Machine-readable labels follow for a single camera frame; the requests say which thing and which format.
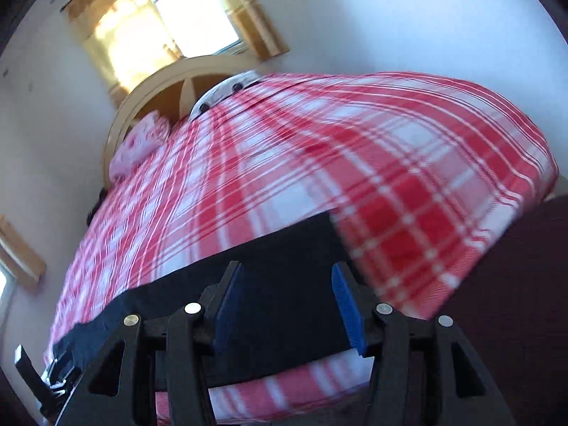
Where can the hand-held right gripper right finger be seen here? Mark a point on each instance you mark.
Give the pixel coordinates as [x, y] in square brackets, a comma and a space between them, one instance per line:
[350, 310]

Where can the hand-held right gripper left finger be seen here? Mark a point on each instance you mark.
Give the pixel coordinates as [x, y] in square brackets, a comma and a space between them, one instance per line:
[228, 306]

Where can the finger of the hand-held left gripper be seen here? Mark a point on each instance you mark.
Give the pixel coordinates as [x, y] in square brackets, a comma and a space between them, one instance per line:
[31, 375]

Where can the black pants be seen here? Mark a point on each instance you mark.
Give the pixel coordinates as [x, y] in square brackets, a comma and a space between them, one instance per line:
[284, 266]

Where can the long yellow curtain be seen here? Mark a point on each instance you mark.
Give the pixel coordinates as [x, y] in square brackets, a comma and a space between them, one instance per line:
[22, 253]

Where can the bed with red plaid sheet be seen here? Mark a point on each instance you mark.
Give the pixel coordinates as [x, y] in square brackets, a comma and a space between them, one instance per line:
[355, 164]

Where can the person's dark maroon clothing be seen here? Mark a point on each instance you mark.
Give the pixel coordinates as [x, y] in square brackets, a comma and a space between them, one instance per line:
[510, 297]

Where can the pink floral pillow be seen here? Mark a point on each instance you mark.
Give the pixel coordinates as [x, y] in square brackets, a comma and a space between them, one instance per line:
[137, 142]

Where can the white pillow with black print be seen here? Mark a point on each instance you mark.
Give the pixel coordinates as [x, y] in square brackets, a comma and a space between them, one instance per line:
[222, 91]

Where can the wooden arched headboard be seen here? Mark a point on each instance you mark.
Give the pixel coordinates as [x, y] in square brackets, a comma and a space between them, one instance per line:
[146, 91]

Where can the sunlit yellow curtain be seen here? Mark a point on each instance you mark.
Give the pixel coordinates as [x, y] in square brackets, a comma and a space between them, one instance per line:
[120, 40]

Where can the narrow yellow curtain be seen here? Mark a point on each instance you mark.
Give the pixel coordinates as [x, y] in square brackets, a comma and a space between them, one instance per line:
[253, 17]

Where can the window behind headboard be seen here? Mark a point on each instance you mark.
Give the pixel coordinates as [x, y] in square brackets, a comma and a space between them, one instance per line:
[191, 13]

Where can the side wall window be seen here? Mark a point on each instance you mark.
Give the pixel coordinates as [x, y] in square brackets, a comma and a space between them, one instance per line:
[5, 284]

